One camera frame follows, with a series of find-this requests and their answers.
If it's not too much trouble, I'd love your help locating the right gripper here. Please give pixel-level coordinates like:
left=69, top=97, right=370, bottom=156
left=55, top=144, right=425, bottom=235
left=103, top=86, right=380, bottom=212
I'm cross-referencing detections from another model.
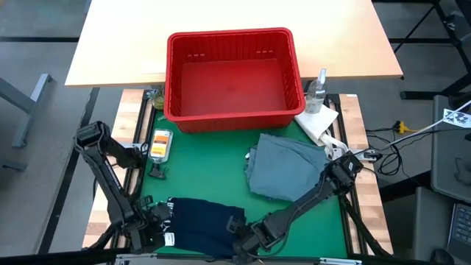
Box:
left=232, top=216, right=283, bottom=263

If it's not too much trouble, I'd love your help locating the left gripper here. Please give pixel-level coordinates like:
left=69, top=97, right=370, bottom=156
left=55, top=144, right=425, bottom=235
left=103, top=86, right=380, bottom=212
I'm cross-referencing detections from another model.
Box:
left=134, top=203, right=174, bottom=254

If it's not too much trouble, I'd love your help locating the dark navy garment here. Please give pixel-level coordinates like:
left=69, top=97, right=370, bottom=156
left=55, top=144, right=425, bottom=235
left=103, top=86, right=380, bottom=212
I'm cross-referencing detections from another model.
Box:
left=161, top=197, right=247, bottom=258

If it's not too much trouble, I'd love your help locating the grey garment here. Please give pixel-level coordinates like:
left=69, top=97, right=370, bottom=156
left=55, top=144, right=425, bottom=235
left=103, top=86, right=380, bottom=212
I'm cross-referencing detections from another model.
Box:
left=244, top=132, right=331, bottom=202

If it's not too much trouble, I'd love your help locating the red plastic laundry bin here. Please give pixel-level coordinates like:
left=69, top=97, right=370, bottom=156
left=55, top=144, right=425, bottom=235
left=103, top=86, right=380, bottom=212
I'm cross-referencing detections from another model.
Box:
left=163, top=26, right=307, bottom=133

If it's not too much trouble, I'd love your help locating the silver metal bar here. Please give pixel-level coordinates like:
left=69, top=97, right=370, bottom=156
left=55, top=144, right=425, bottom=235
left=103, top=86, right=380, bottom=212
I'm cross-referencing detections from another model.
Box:
left=113, top=252, right=364, bottom=265

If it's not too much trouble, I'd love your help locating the small black stand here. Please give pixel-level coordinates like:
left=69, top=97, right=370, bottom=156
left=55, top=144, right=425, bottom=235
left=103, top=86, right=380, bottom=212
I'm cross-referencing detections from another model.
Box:
left=148, top=163, right=169, bottom=180

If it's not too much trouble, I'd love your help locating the clear box with orange label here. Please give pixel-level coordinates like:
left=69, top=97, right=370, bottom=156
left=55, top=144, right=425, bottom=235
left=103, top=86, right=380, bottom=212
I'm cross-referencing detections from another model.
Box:
left=149, top=128, right=174, bottom=165

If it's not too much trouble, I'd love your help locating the small potted succulent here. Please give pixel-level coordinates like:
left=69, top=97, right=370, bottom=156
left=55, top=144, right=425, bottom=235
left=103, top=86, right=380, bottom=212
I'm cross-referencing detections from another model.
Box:
left=146, top=88, right=166, bottom=111

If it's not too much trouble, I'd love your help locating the white tote bag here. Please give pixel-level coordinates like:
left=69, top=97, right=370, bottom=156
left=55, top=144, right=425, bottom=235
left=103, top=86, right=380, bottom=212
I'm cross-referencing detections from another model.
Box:
left=294, top=105, right=350, bottom=160

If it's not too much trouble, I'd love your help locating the clear spray bottle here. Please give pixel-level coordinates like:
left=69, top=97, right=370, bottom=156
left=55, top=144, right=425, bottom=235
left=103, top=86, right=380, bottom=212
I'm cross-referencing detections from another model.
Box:
left=304, top=67, right=328, bottom=114

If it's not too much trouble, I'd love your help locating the dark grey cabinet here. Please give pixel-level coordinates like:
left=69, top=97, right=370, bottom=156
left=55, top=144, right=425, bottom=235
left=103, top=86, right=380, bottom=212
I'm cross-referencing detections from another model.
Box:
left=382, top=185, right=452, bottom=262

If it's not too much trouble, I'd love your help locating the grey desk leg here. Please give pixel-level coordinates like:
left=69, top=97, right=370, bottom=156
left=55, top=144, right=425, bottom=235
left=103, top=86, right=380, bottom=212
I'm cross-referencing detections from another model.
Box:
left=0, top=73, right=53, bottom=149

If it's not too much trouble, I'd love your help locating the black computer mouse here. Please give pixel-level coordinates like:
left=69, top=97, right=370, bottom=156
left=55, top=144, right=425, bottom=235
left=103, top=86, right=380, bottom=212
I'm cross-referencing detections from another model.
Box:
left=429, top=248, right=456, bottom=265

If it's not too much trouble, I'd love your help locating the beige wooden desk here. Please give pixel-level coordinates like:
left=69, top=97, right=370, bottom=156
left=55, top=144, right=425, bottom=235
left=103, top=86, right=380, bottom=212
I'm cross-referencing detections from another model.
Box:
left=65, top=0, right=404, bottom=88

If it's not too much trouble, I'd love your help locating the black keyboard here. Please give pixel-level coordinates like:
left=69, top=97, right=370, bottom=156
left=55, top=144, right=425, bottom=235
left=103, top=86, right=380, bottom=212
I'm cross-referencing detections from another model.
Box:
left=447, top=202, right=471, bottom=254

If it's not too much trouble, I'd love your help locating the black monitor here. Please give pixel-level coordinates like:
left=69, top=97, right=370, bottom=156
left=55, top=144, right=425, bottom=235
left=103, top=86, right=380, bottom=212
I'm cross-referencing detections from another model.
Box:
left=430, top=94, right=471, bottom=204

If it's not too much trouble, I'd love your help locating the printed paper sheet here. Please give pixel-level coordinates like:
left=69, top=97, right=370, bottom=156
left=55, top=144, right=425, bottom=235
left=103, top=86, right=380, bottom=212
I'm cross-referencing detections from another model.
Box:
left=442, top=107, right=471, bottom=129

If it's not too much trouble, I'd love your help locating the black right camera cable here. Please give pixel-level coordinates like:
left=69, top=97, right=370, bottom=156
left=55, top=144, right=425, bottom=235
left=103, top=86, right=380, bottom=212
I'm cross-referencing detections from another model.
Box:
left=253, top=227, right=294, bottom=258

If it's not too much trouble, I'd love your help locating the black diagonal frame strut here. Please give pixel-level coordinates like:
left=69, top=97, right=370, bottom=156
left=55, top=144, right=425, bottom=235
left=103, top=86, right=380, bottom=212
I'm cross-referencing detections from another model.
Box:
left=339, top=193, right=392, bottom=257
left=85, top=222, right=121, bottom=252

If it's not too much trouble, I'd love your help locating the black aluminium table frame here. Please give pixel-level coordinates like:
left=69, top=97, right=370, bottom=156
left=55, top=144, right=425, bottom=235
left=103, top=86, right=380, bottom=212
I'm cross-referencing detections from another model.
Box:
left=110, top=88, right=371, bottom=258

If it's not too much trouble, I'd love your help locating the black floor cable bundle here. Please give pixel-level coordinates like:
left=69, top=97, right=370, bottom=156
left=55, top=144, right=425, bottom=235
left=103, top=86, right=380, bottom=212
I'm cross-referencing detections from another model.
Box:
left=366, top=127, right=406, bottom=177

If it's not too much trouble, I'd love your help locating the yellow cable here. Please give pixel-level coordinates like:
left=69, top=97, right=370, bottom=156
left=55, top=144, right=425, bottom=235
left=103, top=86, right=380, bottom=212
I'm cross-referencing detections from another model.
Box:
left=394, top=120, right=419, bottom=135

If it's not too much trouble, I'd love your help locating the white cable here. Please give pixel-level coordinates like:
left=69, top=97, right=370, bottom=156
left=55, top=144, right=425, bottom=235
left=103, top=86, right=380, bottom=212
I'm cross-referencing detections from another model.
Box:
left=386, top=98, right=471, bottom=147

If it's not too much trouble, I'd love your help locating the black desk leg frame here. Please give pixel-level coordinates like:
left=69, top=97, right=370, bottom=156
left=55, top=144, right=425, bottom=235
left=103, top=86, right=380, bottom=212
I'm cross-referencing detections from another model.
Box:
left=389, top=0, right=471, bottom=101

